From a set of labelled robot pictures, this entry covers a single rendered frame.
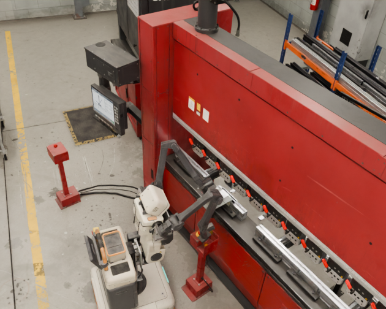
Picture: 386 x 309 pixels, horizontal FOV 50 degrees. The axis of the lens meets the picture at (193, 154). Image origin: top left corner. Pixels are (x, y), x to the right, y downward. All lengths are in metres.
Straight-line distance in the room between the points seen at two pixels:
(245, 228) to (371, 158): 1.57
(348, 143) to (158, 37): 1.81
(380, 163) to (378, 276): 0.78
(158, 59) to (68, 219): 2.25
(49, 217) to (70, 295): 1.06
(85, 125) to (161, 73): 2.76
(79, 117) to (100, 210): 1.93
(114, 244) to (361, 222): 1.89
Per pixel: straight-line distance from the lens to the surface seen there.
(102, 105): 4.04
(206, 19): 3.35
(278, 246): 3.50
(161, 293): 3.95
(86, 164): 5.61
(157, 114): 3.91
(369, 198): 2.60
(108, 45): 4.00
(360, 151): 2.48
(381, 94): 4.76
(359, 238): 2.81
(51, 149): 4.64
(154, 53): 3.57
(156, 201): 3.13
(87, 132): 6.11
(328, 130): 2.57
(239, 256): 3.80
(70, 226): 4.89
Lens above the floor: 3.66
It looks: 40 degrees down
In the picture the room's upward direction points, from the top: 4 degrees clockwise
